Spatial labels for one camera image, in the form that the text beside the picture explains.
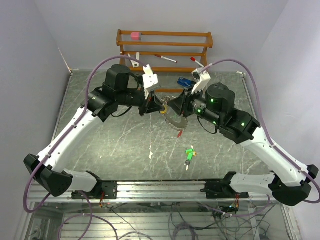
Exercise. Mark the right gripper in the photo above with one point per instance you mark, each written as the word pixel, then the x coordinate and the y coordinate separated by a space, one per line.
pixel 181 104

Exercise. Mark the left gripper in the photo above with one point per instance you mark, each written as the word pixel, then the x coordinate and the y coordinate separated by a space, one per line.
pixel 157 106

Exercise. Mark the yellow tag key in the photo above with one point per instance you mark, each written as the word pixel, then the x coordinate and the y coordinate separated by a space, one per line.
pixel 164 111

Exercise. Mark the metal key ring disc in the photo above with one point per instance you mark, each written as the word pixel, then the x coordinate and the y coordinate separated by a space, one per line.
pixel 175 121

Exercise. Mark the red key tag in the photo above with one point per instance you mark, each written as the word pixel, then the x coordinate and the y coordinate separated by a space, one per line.
pixel 180 133

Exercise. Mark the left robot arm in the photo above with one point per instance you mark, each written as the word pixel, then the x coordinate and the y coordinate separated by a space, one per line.
pixel 50 164

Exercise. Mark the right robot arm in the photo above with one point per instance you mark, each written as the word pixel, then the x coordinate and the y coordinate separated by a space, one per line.
pixel 288 181

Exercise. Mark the blue stapler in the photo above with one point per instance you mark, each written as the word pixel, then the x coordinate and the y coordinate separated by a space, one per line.
pixel 186 83

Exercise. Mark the white clip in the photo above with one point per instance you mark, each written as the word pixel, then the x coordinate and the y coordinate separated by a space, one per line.
pixel 134 63

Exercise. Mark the red capped marker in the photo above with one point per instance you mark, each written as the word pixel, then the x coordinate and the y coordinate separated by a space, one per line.
pixel 197 62

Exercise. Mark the green tag key upper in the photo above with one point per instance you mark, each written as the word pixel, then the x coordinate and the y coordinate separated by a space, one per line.
pixel 191 152

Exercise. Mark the green tag key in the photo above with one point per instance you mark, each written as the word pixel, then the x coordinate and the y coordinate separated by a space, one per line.
pixel 191 152
pixel 188 161

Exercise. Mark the red white marker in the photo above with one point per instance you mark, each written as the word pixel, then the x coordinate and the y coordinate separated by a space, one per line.
pixel 165 58

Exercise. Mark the wooden shelf rack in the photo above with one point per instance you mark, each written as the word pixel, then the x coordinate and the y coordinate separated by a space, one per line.
pixel 176 45

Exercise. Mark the green tag key lower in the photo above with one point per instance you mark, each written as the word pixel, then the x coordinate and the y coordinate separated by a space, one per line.
pixel 188 161

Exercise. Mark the pink eraser block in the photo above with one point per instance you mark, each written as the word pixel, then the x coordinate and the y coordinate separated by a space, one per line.
pixel 136 36

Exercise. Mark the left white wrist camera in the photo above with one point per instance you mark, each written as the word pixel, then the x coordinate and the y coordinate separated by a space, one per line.
pixel 150 81

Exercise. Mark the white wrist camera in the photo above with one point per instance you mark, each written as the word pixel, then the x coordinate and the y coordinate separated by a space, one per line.
pixel 150 81
pixel 202 78

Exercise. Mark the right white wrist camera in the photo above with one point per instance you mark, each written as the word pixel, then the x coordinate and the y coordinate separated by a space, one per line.
pixel 202 78

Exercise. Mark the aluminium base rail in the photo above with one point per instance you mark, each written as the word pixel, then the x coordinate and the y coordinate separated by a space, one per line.
pixel 148 191

